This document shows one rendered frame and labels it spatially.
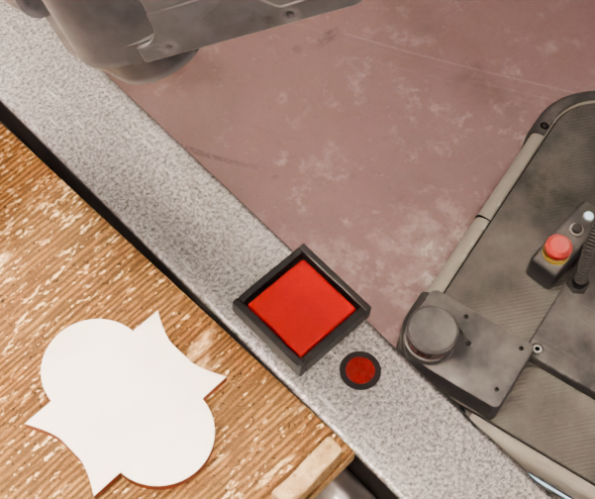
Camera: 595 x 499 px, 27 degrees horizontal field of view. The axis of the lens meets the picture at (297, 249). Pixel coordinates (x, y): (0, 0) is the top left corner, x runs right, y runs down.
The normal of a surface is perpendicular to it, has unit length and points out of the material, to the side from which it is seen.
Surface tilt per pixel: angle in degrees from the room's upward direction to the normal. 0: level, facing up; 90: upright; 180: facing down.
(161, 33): 76
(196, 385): 0
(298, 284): 0
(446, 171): 0
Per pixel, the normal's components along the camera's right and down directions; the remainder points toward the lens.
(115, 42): -0.04, 0.73
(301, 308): 0.04, -0.47
